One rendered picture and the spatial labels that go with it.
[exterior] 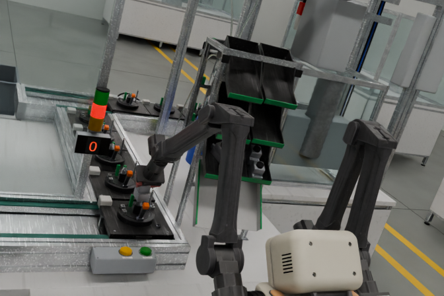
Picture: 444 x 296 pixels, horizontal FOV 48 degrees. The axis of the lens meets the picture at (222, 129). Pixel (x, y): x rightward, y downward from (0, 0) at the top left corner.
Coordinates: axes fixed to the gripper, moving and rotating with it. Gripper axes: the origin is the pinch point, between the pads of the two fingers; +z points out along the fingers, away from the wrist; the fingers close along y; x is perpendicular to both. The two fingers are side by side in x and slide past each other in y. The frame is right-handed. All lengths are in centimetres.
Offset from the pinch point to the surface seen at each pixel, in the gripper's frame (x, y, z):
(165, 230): 15.5, -9.3, 5.8
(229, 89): -19.8, -21.2, -38.3
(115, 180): -13.5, 3.6, 23.6
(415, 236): -55, -341, 182
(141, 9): -664, -211, 524
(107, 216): 8.3, 11.0, 10.4
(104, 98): -23.9, 18.1, -18.5
